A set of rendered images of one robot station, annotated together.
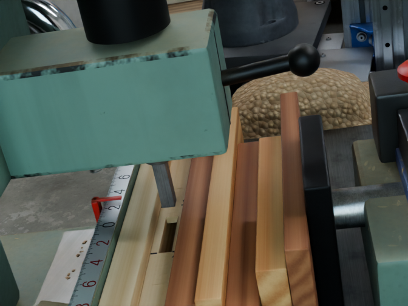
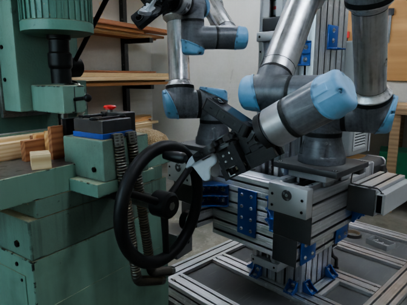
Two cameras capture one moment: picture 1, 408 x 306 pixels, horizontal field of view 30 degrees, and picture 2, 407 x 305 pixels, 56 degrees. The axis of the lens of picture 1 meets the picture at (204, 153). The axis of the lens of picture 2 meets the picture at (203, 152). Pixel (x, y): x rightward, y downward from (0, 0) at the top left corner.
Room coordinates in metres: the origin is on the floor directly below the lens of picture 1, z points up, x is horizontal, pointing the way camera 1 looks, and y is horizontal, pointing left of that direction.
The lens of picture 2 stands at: (-0.33, -0.73, 1.09)
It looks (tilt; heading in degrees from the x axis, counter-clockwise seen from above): 11 degrees down; 25
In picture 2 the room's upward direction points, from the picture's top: straight up
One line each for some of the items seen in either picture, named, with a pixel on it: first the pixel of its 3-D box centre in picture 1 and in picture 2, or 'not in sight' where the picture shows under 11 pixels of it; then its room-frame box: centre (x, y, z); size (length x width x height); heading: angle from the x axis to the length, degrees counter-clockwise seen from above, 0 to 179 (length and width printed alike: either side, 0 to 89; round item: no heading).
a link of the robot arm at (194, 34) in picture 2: not in sight; (197, 37); (0.84, -0.17, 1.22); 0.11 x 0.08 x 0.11; 126
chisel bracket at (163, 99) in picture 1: (115, 102); (59, 101); (0.44, 0.05, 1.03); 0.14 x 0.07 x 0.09; 80
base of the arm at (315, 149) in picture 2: not in sight; (322, 146); (0.95, -0.57, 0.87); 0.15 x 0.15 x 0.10
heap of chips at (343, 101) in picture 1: (295, 93); (146, 134); (0.64, -0.09, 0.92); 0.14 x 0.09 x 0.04; 80
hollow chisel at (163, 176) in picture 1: (161, 172); not in sight; (0.44, 0.03, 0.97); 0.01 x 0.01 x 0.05; 80
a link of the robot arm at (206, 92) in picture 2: not in sight; (211, 103); (1.12, -0.10, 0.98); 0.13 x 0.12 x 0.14; 126
